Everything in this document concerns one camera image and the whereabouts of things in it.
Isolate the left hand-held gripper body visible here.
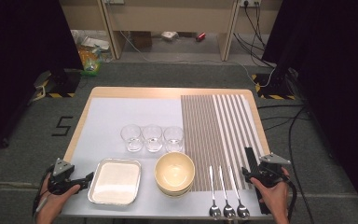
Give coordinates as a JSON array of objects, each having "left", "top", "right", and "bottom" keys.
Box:
[{"left": 47, "top": 157, "right": 86, "bottom": 196}]

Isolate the black curtain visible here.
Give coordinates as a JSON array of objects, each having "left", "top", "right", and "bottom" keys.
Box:
[
  {"left": 261, "top": 0, "right": 358, "bottom": 216},
  {"left": 0, "top": 0, "right": 84, "bottom": 157}
]

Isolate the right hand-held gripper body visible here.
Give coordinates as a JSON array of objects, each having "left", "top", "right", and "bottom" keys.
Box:
[{"left": 249, "top": 152, "right": 293, "bottom": 188}]

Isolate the yellow green packet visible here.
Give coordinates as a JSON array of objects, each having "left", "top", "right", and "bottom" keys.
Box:
[{"left": 78, "top": 46, "right": 104, "bottom": 77}]

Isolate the white crumpled object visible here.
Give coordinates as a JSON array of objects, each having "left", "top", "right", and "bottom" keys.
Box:
[{"left": 160, "top": 30, "right": 180, "bottom": 43}]

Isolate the row of black chopsticks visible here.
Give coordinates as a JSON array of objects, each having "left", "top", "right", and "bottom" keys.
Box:
[{"left": 243, "top": 147, "right": 271, "bottom": 216}]

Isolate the white paper sheet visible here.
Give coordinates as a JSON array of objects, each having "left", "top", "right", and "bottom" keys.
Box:
[{"left": 61, "top": 94, "right": 273, "bottom": 218}]

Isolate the clear drinking glass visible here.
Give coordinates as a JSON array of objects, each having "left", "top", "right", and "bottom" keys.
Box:
[
  {"left": 119, "top": 123, "right": 144, "bottom": 153},
  {"left": 162, "top": 125, "right": 185, "bottom": 154},
  {"left": 142, "top": 123, "right": 164, "bottom": 154}
]

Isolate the white square plate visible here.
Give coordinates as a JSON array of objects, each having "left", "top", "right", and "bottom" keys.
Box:
[{"left": 87, "top": 157, "right": 143, "bottom": 206}]

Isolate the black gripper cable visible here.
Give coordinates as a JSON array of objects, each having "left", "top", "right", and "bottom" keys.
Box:
[
  {"left": 32, "top": 166, "right": 54, "bottom": 217},
  {"left": 278, "top": 172, "right": 298, "bottom": 222}
]

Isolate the person's left hand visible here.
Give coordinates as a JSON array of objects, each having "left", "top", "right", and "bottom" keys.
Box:
[{"left": 35, "top": 173, "right": 82, "bottom": 224}]

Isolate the black floor cable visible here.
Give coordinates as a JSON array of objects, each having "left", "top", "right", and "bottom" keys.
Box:
[{"left": 256, "top": 104, "right": 315, "bottom": 224}]

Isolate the black power cable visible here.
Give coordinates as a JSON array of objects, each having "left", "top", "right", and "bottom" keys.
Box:
[{"left": 232, "top": 2, "right": 277, "bottom": 69}]

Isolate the white wall socket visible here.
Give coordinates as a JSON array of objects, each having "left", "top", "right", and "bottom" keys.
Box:
[{"left": 239, "top": 0, "right": 262, "bottom": 8}]

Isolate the beige wooden desk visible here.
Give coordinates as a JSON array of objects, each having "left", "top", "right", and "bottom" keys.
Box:
[{"left": 59, "top": 0, "right": 283, "bottom": 63}]

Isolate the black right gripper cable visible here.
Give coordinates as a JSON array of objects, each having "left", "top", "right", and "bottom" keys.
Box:
[{"left": 278, "top": 172, "right": 298, "bottom": 222}]

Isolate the silver metal spoon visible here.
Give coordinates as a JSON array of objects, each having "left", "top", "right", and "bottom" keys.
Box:
[
  {"left": 208, "top": 165, "right": 223, "bottom": 220},
  {"left": 227, "top": 166, "right": 252, "bottom": 220},
  {"left": 218, "top": 165, "right": 237, "bottom": 220}
]

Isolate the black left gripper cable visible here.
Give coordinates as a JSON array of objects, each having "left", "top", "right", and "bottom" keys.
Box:
[{"left": 32, "top": 166, "right": 54, "bottom": 217}]

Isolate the person's right hand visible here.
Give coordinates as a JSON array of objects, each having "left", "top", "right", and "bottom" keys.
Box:
[{"left": 250, "top": 167, "right": 291, "bottom": 217}]

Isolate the thin white floor cable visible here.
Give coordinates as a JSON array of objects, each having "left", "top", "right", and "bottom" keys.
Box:
[{"left": 118, "top": 30, "right": 276, "bottom": 89}]

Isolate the brown striped placemat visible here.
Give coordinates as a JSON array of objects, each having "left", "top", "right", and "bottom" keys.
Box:
[{"left": 180, "top": 93, "right": 266, "bottom": 192}]

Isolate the black stand base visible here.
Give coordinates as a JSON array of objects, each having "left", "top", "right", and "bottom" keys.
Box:
[
  {"left": 251, "top": 68, "right": 296, "bottom": 101},
  {"left": 32, "top": 69, "right": 82, "bottom": 99}
]

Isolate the brown cardboard box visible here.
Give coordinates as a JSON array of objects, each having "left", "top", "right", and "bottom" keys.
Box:
[{"left": 130, "top": 31, "right": 153, "bottom": 49}]

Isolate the clear plastic bag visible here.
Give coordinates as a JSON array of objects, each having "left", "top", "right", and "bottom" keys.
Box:
[{"left": 71, "top": 29, "right": 115, "bottom": 63}]

